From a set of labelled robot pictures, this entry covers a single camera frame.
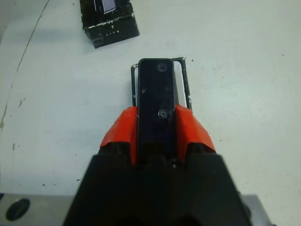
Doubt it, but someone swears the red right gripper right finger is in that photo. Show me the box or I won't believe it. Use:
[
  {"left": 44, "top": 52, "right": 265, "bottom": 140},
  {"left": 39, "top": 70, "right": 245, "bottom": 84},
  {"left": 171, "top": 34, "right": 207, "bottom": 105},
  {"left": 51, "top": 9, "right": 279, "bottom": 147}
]
[{"left": 173, "top": 105, "right": 216, "bottom": 167}]

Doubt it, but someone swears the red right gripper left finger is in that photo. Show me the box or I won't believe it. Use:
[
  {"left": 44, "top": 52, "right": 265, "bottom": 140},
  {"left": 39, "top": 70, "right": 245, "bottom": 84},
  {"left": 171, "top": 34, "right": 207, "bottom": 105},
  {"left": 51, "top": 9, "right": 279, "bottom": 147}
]
[{"left": 98, "top": 105, "right": 140, "bottom": 167}]

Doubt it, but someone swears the black bar-shaped camera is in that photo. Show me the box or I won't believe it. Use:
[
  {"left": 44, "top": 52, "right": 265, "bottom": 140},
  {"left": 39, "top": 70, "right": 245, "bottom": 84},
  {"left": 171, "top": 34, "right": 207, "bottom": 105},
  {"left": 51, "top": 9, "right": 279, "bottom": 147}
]
[{"left": 137, "top": 57, "right": 177, "bottom": 165}]

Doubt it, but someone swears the black glossy box lid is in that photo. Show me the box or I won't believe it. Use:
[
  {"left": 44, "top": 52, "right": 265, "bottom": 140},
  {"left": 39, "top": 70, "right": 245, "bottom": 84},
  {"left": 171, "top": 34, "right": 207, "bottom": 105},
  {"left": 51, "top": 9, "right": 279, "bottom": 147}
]
[{"left": 79, "top": 0, "right": 140, "bottom": 49}]

